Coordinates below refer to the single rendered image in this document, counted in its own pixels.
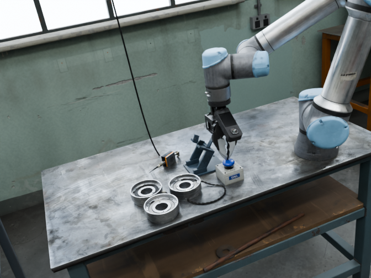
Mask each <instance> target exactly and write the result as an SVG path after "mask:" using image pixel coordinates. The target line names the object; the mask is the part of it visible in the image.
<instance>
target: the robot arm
mask: <svg viewBox="0 0 371 278"><path fill-rule="evenodd" d="M341 7H345V8H346V9H347V11H348V18H347V21H346V24H345V26H344V29H343V32H342V35H341V38H340V41H339V43H338V47H337V49H336V52H335V55H334V58H333V60H332V63H331V67H330V70H329V72H328V75H327V78H326V81H325V84H324V87H323V88H313V89H307V90H304V91H302V92H301V93H300V94H299V100H298V102H299V133H298V136H297V139H296V142H295V145H294V152H295V154H296V155H297V156H298V157H300V158H302V159H306V160H309V161H325V160H328V159H331V158H334V157H335V156H337V155H338V149H339V146H340V145H342V144H343V143H344V142H345V141H346V139H347V138H348V135H349V126H348V121H349V118H350V115H351V113H352V110H353V108H352V106H351V104H350V101H351V98H352V95H353V93H354V90H355V88H356V85H357V83H358V80H359V78H360V75H361V73H362V70H363V67H364V65H365V62H366V60H367V57H368V55H369V52H370V49H371V0H306V1H304V2H303V3H302V4H300V5H298V6H297V7H295V8H294V9H293V10H291V11H290V12H288V13H287V14H286V15H284V16H282V17H281V18H279V19H278V20H277V21H275V22H274V23H272V24H271V25H270V26H268V27H266V28H265V29H263V30H262V31H261V32H259V33H258V34H256V35H255V36H253V37H252V38H250V39H247V40H244V41H242V42H240V44H239V45H238V47H237V50H236V54H228V53H227V50H226V49H225V48H222V47H220V48H218V47H216V48H212V49H207V50H205V51H204V52H203V54H202V59H203V70H204V79H205V87H206V92H205V95H206V96H207V100H208V105H209V106H210V111H211V112H210V113H209V114H206V115H205V124H206V129H207V130H208V131H209V132H210V133H211V134H212V136H211V139H212V142H213V144H214V145H215V147H216V148H217V150H218V152H219V153H220V155H221V156H222V157H223V159H225V160H227V159H230V157H231V155H232V153H233V151H234V149H235V146H236V144H237V140H240V139H241V137H242V134H243V133H242V131H241V129H240V128H239V126H238V124H237V122H236V120H235V119H234V117H233V115H232V113H231V112H230V110H229V108H227V107H226V105H228V104H230V103H231V98H230V97H231V89H230V80H232V79H245V78H259V77H264V76H267V75H269V56H268V55H269V54H270V53H272V52H273V51H275V50H276V49H278V48H279V47H281V46H283V45H284V44H286V43H287V42H288V41H290V40H291V39H293V38H295V37H296V36H298V35H299V34H301V33H302V32H304V31H305V30H307V29H308V28H310V27H311V26H313V25H315V24H316V23H318V22H319V21H321V20H322V19H323V18H325V17H327V16H328V15H330V14H331V13H333V12H334V11H336V10H338V9H339V8H341ZM206 121H208V127H207V123H206ZM223 136H225V137H226V138H224V139H223ZM225 145H226V146H227V153H226V148H225Z"/></svg>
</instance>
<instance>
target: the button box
mask: <svg viewBox="0 0 371 278"><path fill-rule="evenodd" d="M215 169H216V177H217V178H218V179H219V180H220V181H221V182H222V183H223V184H224V185H225V186H227V185H230V184H233V183H236V182H238V181H242V180H244V174H243V168H242V167H241V166H240V165H239V164H238V163H237V162H235V164H234V165H232V166H230V167H226V166H224V165H223V164H222V163H221V164H218V165H216V166H215Z"/></svg>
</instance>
